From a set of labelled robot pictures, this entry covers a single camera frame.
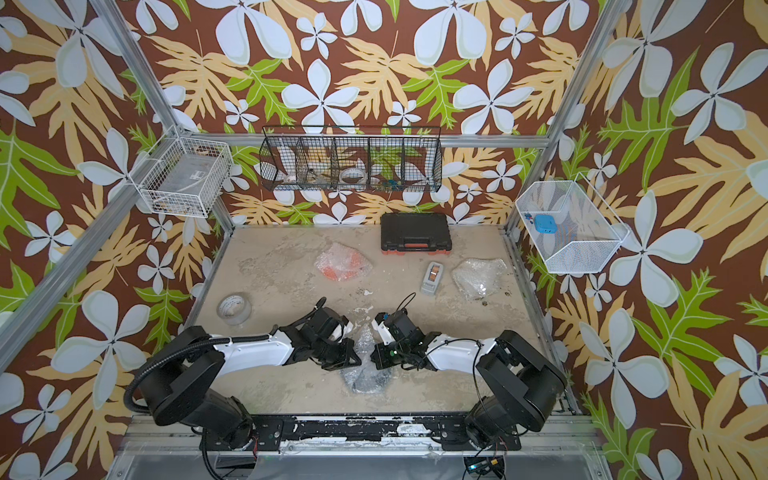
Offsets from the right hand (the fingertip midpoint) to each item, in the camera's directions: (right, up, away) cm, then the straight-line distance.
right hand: (369, 358), depth 86 cm
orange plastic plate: (-10, +27, +18) cm, 34 cm away
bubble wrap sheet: (-2, +3, 0) cm, 4 cm away
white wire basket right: (+58, +38, -3) cm, 69 cm away
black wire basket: (+2, +62, +10) cm, 63 cm away
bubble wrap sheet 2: (+37, +23, +16) cm, 46 cm away
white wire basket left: (-54, +53, 0) cm, 76 cm away
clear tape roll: (-45, +13, +11) cm, 48 cm away
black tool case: (+12, +39, +31) cm, 51 cm away
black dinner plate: (0, -4, -5) cm, 7 cm away
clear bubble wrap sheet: (-11, +28, +18) cm, 35 cm away
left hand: (-1, 0, -2) cm, 2 cm away
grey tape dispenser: (+21, +22, +15) cm, 34 cm away
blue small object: (+51, +39, -1) cm, 65 cm away
